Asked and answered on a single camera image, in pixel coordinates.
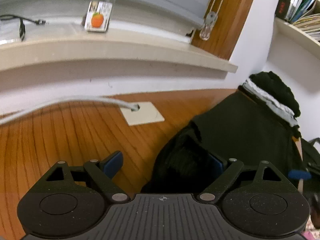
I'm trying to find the black garment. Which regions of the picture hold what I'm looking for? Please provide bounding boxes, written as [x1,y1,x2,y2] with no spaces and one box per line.
[142,91,304,195]

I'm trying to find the folded grey patterned cloth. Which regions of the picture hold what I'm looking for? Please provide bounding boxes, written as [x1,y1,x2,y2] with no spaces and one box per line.
[242,78,298,127]

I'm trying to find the white desk grommet plate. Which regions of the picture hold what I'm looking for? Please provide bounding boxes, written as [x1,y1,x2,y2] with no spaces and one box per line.
[120,102,165,126]

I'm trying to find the folded black cloth on stack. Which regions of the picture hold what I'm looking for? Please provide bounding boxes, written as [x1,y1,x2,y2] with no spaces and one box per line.
[249,71,301,118]

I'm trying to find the white bookshelf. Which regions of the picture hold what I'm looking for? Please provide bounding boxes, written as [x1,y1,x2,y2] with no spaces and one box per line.
[262,0,320,93]

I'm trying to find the white window sill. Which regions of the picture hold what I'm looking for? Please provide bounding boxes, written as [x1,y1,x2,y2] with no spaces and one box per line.
[1,18,238,73]

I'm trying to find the clear jar with orange label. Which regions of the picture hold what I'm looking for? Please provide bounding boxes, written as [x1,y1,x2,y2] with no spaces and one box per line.
[84,0,116,33]

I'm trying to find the books on shelf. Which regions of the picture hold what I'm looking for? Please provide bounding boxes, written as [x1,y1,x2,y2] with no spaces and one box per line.
[275,0,319,42]

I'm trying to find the black bag with blue handle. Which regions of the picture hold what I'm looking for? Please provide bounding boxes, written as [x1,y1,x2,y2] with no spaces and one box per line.
[289,138,319,208]

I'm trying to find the grey cable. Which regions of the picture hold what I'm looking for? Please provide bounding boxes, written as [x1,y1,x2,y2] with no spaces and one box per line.
[0,95,139,126]

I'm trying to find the black USB cable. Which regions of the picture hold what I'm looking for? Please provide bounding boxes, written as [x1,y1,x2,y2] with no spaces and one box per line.
[0,14,47,42]

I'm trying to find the clear blind cord pull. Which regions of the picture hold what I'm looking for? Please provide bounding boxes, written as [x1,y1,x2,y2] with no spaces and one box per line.
[199,0,224,41]

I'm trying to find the brown wooden window frame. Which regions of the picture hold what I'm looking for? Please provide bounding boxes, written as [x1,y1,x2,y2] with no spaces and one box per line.
[191,0,253,60]

